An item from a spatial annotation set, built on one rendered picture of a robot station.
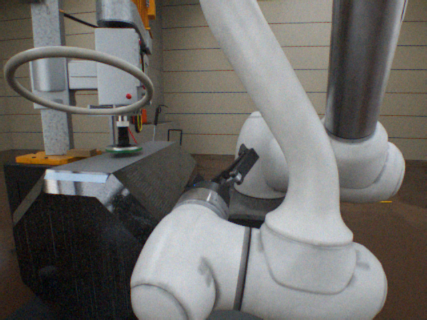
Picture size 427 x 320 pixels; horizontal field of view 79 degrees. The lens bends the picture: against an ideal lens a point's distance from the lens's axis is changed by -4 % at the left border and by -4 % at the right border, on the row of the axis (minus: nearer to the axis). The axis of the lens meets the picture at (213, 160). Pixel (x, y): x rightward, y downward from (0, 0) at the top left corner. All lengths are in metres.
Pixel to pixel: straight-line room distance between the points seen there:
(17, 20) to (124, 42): 7.76
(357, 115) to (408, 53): 6.83
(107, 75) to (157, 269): 1.43
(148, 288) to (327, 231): 0.19
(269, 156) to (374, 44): 0.33
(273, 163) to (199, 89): 6.04
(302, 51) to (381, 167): 6.12
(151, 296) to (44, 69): 2.20
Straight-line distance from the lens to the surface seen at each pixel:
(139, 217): 1.26
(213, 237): 0.32
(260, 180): 0.68
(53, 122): 2.45
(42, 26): 2.52
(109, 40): 1.67
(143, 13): 2.41
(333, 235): 0.32
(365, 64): 0.49
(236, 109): 6.51
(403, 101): 7.27
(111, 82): 1.64
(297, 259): 0.31
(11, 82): 1.10
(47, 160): 2.32
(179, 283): 0.29
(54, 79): 2.37
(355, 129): 0.57
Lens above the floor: 1.16
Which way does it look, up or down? 11 degrees down
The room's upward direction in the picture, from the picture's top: straight up
